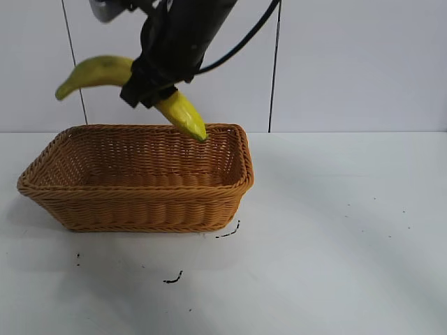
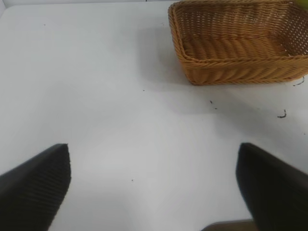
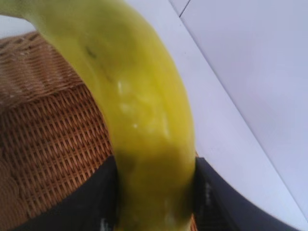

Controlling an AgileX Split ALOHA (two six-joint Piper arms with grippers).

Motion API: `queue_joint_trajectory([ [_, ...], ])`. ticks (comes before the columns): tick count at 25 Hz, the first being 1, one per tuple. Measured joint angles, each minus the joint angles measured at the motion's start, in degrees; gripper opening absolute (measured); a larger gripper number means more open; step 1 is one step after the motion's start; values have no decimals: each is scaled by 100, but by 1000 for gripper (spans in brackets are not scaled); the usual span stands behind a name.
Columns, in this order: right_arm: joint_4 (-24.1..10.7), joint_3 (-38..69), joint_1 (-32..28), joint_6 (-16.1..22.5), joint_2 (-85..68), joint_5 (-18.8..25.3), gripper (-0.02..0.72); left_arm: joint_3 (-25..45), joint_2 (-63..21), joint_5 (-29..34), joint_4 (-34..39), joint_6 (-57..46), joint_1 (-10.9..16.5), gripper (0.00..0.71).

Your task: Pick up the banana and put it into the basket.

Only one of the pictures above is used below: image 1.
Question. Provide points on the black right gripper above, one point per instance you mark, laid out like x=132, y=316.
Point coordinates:
x=178, y=38

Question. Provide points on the yellow banana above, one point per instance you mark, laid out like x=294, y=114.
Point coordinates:
x=94, y=71

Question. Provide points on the tan woven wicker basket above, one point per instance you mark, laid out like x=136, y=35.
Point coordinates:
x=139, y=209

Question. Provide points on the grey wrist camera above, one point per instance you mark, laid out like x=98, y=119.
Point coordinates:
x=109, y=8

